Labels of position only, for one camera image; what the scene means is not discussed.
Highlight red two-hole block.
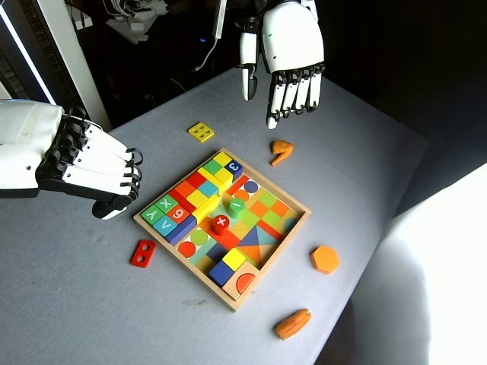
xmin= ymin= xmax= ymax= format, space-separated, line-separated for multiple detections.
xmin=129 ymin=239 xmax=158 ymax=269

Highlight yellow four-hole block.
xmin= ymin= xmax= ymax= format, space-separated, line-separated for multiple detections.
xmin=186 ymin=122 xmax=215 ymax=144

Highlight wooden block tray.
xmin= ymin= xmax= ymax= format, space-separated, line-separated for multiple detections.
xmin=132 ymin=147 xmax=313 ymax=313

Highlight orange hexagon block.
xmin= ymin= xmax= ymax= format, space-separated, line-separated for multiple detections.
xmin=309 ymin=244 xmax=341 ymax=276

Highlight white light strip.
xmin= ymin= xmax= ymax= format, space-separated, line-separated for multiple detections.
xmin=0 ymin=5 xmax=58 ymax=106

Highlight grey table cloth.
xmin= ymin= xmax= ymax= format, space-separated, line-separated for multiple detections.
xmin=0 ymin=67 xmax=433 ymax=365

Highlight white plastic parts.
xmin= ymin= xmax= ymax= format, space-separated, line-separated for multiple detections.
xmin=104 ymin=0 xmax=170 ymax=45

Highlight white power strip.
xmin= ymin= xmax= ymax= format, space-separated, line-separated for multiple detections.
xmin=212 ymin=0 xmax=228 ymax=41

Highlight orange toy carrot piece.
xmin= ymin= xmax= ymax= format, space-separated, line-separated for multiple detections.
xmin=269 ymin=139 xmax=295 ymax=168

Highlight white frame post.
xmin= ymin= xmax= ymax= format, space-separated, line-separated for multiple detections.
xmin=36 ymin=0 xmax=113 ymax=132

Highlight white cable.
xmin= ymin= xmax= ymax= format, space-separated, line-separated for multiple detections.
xmin=195 ymin=36 xmax=221 ymax=73

